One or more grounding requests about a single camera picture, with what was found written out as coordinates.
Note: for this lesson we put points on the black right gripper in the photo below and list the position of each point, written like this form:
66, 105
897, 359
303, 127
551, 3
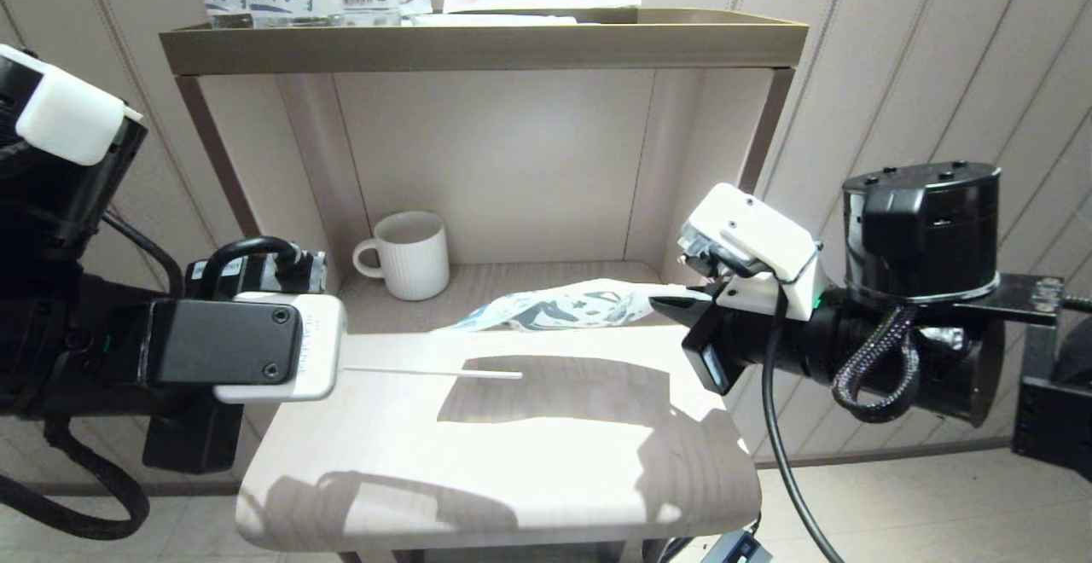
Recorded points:
712, 354

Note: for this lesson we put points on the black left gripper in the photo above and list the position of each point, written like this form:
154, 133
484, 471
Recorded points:
192, 435

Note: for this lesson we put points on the white horse-print pouch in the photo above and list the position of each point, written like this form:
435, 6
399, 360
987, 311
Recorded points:
563, 307

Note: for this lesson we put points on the white plastic comb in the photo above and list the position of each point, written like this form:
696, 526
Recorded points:
444, 372

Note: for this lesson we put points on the light wood open cabinet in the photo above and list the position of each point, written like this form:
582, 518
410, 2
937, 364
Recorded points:
512, 478

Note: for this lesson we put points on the blue black floor device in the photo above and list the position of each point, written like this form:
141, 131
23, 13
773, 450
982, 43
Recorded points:
738, 548

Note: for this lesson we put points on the white ribbed mug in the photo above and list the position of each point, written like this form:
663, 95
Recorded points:
414, 260

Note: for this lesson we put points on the olive brown tray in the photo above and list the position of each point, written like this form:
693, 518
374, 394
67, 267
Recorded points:
478, 49

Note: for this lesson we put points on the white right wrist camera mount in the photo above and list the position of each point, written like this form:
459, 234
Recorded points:
751, 243

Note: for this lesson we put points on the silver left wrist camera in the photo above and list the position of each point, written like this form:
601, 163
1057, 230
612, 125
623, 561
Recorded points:
239, 345

